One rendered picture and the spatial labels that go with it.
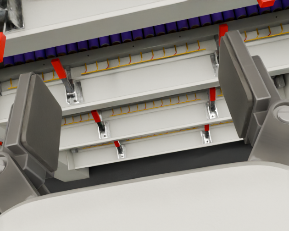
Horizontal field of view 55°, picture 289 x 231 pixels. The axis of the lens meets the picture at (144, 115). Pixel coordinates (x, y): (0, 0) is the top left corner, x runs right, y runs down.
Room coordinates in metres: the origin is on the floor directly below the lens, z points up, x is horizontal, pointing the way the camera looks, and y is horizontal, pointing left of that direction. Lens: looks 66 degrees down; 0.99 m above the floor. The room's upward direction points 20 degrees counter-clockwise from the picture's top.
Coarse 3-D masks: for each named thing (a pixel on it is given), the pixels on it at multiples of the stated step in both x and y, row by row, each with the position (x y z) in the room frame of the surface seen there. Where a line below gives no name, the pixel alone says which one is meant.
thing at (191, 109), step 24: (168, 96) 0.29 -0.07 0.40; (192, 96) 0.28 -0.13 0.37; (216, 96) 0.26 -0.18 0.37; (288, 96) 0.20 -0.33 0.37; (72, 120) 0.33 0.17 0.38; (96, 120) 0.29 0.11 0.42; (120, 120) 0.29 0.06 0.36; (144, 120) 0.27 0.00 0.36; (168, 120) 0.25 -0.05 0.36; (192, 120) 0.23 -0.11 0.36; (216, 120) 0.21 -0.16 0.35; (72, 144) 0.28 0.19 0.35
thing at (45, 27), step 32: (32, 0) 0.29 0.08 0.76; (64, 0) 0.28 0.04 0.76; (96, 0) 0.26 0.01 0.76; (128, 0) 0.25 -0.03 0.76; (160, 0) 0.23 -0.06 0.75; (192, 0) 0.22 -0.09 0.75; (224, 0) 0.22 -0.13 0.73; (256, 0) 0.22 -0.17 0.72; (32, 32) 0.26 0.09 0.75; (64, 32) 0.25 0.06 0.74; (96, 32) 0.25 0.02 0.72
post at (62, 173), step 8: (0, 128) 0.29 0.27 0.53; (0, 136) 0.29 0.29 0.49; (64, 152) 0.32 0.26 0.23; (64, 160) 0.30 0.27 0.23; (64, 168) 0.29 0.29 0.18; (80, 168) 0.30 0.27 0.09; (88, 168) 0.32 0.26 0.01; (56, 176) 0.30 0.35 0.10; (64, 176) 0.30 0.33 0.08; (72, 176) 0.29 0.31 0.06; (80, 176) 0.29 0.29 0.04; (88, 176) 0.29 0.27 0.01
